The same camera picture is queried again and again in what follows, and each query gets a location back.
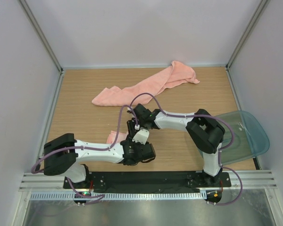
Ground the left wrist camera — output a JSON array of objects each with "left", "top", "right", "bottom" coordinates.
[{"left": 132, "top": 128, "right": 150, "bottom": 145}]

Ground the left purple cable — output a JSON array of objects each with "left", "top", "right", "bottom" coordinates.
[{"left": 31, "top": 105, "right": 140, "bottom": 205}]

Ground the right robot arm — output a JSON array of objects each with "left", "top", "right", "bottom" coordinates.
[{"left": 127, "top": 104, "right": 225, "bottom": 186}]

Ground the clear blue plastic tray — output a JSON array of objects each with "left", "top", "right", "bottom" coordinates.
[{"left": 217, "top": 111, "right": 270, "bottom": 165}]

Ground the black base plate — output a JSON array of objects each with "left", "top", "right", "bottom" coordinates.
[{"left": 72, "top": 171, "right": 232, "bottom": 190}]

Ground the plain pink towel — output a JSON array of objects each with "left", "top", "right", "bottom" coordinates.
[{"left": 92, "top": 61, "right": 200, "bottom": 106}]

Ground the white slotted cable duct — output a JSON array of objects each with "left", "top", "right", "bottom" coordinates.
[{"left": 30, "top": 190, "right": 207, "bottom": 201}]

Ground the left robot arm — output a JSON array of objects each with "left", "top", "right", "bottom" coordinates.
[{"left": 43, "top": 133, "right": 156, "bottom": 188}]

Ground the pink bunny towel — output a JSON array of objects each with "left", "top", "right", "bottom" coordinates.
[{"left": 106, "top": 129, "right": 128, "bottom": 145}]

